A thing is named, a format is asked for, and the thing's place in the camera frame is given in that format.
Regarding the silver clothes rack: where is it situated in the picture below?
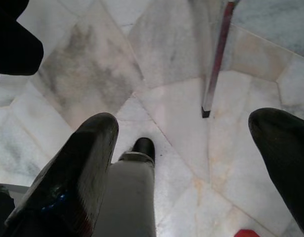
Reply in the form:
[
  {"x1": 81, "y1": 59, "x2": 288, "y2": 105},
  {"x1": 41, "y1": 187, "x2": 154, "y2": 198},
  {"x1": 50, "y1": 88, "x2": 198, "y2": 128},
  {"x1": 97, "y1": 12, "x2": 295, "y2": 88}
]
[{"x1": 200, "y1": 0, "x2": 241, "y2": 119}]

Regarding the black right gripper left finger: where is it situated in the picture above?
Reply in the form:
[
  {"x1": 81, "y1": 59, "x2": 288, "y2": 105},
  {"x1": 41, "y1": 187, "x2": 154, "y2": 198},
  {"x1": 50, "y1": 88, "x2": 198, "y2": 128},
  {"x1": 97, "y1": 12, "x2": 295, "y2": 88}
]
[{"x1": 3, "y1": 112, "x2": 120, "y2": 237}]

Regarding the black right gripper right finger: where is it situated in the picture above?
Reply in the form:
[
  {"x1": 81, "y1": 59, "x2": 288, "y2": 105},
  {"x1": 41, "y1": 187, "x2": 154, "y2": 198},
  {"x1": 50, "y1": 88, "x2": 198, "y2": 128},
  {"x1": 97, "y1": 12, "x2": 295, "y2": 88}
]
[{"x1": 248, "y1": 108, "x2": 304, "y2": 237}]

